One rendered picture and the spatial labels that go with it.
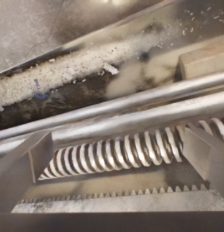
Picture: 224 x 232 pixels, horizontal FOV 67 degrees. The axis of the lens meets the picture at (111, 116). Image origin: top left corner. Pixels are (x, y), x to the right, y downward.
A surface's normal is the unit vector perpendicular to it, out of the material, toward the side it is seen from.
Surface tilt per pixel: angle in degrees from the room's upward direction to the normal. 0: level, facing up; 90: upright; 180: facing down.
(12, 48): 0
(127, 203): 90
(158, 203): 90
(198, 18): 0
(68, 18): 0
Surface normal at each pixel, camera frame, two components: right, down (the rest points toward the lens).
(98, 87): -0.11, 0.62
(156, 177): -0.37, -0.75
